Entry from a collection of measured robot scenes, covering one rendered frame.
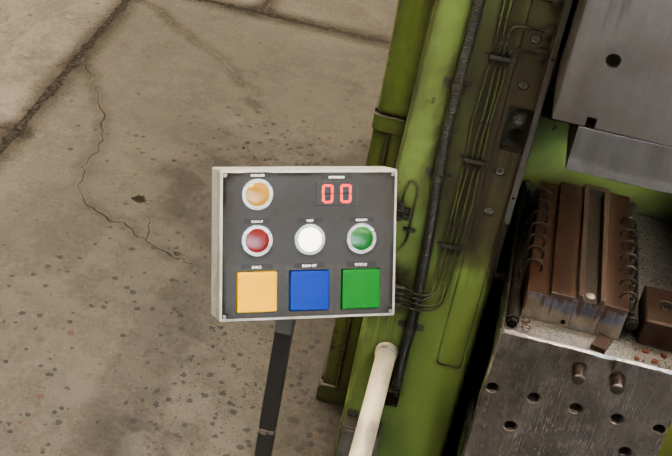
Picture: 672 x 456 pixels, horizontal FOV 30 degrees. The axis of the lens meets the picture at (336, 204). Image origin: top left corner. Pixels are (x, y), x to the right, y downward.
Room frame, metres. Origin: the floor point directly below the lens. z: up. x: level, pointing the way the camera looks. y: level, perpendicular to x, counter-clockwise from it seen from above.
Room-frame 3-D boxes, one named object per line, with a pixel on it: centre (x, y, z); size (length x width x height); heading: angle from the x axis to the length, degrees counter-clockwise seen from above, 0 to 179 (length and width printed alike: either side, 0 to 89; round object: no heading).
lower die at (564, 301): (2.19, -0.52, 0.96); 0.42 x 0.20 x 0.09; 175
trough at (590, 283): (2.19, -0.55, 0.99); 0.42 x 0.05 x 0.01; 175
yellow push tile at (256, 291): (1.80, 0.11, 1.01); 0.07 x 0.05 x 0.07; 110
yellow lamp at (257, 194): (1.88, 0.14, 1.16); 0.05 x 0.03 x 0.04; 85
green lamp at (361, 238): (1.91, -0.06, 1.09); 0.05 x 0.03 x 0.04; 85
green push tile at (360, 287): (1.87, -0.07, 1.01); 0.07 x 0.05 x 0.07; 110
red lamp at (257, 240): (1.84, 0.13, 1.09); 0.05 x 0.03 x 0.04; 85
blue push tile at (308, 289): (1.84, 0.02, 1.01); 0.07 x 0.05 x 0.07; 110
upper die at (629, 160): (2.19, -0.52, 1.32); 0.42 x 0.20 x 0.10; 175
